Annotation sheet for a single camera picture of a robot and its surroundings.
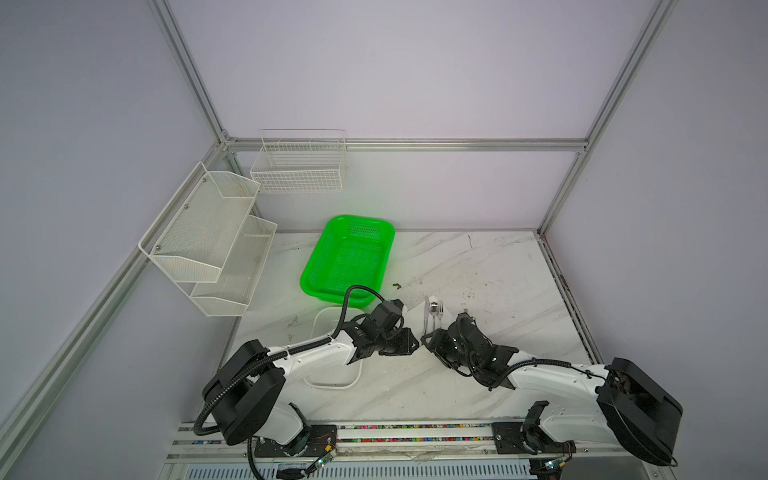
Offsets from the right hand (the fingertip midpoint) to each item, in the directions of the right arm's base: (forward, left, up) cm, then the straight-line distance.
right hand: (421, 342), depth 83 cm
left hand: (-2, +2, +1) cm, 3 cm away
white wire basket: (+50, +36, +28) cm, 68 cm away
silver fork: (+13, -3, -7) cm, 15 cm away
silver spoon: (+14, -5, -7) cm, 17 cm away
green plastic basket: (+41, +26, -7) cm, 49 cm away
